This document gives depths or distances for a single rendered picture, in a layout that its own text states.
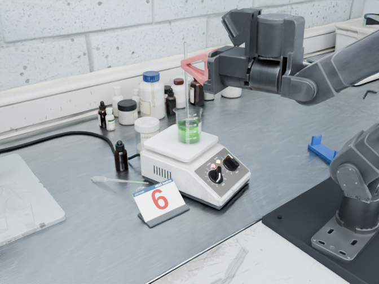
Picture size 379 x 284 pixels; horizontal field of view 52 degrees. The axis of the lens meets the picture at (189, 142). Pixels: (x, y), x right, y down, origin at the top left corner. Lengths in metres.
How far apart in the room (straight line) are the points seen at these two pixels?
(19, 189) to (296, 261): 0.55
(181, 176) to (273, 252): 0.23
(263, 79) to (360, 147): 0.18
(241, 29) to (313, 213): 0.35
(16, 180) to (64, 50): 0.42
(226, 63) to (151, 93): 0.44
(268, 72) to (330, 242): 0.29
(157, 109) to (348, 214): 0.61
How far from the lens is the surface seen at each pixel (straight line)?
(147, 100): 1.09
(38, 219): 0.77
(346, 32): 1.79
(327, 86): 0.62
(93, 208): 0.78
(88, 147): 1.00
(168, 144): 0.80
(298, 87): 0.62
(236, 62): 0.67
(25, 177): 0.90
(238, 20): 0.66
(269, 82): 0.66
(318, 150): 0.99
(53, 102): 1.13
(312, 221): 0.74
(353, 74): 0.61
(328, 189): 0.83
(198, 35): 1.39
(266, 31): 0.64
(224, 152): 0.82
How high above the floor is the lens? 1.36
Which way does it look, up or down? 28 degrees down
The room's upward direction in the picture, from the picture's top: straight up
